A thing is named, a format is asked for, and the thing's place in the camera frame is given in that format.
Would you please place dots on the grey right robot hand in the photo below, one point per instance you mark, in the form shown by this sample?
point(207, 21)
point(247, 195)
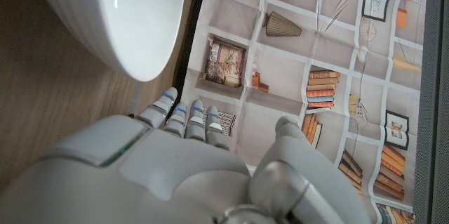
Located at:
point(168, 175)

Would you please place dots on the white ceramic bowl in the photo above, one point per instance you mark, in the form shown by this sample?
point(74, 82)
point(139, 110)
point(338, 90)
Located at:
point(133, 17)

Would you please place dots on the printed bookshelf backdrop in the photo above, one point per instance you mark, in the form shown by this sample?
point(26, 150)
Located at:
point(287, 52)

